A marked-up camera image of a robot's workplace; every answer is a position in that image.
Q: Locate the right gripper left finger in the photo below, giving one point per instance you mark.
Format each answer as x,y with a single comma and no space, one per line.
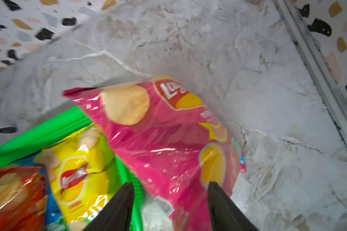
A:
117,213

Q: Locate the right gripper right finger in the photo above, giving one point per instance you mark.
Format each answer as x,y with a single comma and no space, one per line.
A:
224,214

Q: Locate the yellow Lay's chips bag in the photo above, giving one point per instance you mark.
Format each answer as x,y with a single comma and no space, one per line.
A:
83,175

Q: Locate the blue Lay's chips bag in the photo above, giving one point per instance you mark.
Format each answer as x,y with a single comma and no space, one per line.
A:
55,220

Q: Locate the pink snack bag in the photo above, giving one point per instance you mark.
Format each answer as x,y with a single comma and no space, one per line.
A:
169,139

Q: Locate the red Lay's chips bag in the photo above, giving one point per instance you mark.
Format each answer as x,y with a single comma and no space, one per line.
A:
23,199

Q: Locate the green plastic basket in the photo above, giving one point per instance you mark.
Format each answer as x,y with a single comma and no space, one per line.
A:
53,131

